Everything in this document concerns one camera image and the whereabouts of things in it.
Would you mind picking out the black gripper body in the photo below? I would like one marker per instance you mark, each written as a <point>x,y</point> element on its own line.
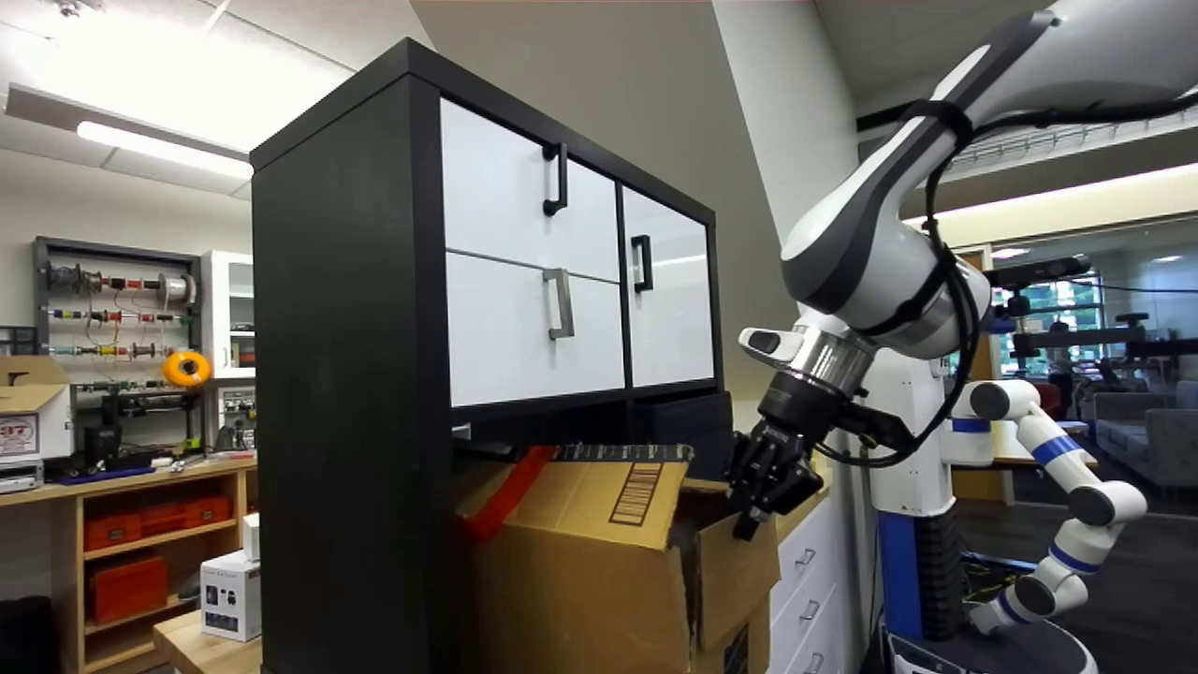
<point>782,461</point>

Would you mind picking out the brown cardboard box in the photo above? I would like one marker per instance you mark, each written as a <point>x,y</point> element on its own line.
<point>601,563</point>

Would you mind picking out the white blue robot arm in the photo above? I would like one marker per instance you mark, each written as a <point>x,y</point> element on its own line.
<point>1073,499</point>

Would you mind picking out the white Franka Panda arm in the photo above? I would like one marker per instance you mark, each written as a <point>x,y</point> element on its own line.
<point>873,247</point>

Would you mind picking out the small white device box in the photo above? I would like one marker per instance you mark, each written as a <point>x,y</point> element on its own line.
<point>231,598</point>

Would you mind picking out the white drawer counter wooden top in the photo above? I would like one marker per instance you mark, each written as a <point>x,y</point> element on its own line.
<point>809,587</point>

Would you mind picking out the white blue robot torso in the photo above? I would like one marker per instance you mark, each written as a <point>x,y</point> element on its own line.
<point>918,499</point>

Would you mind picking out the white cabinet door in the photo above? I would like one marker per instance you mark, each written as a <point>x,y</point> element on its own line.
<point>674,313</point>

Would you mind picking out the black shelf cabinet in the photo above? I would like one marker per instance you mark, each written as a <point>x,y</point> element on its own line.
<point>351,376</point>

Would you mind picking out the light wooden table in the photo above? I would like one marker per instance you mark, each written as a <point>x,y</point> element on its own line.
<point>200,644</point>

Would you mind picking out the yellow spool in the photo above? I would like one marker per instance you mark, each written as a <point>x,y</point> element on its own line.
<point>188,368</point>

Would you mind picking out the wide orange storage case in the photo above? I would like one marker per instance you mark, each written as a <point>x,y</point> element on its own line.
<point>155,521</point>

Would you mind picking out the wooden workbench shelf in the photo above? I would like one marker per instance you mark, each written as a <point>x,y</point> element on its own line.
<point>138,481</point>

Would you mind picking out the small orange storage case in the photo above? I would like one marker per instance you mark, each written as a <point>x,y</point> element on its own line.
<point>130,588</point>

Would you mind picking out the black benchtop machine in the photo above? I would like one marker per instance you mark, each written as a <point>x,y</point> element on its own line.
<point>127,433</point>

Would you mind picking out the long ceiling light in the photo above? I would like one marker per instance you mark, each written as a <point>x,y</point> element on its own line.
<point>164,149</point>

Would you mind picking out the white printed carton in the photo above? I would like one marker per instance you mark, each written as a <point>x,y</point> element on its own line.
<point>30,433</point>

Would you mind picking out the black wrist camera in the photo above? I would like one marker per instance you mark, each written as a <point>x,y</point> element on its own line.
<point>883,433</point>

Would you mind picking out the wall tool rack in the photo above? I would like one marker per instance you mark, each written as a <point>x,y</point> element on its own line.
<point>117,300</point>

